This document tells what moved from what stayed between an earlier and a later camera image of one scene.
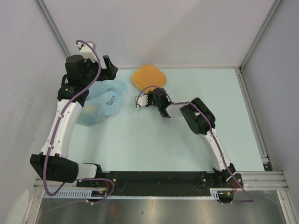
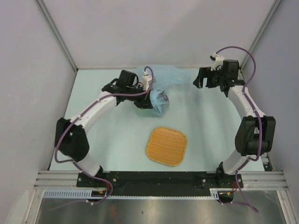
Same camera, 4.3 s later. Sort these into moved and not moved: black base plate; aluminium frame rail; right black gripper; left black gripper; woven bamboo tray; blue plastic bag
Moved: blue plastic bag; right black gripper; left black gripper; woven bamboo tray
Not moved: aluminium frame rail; black base plate
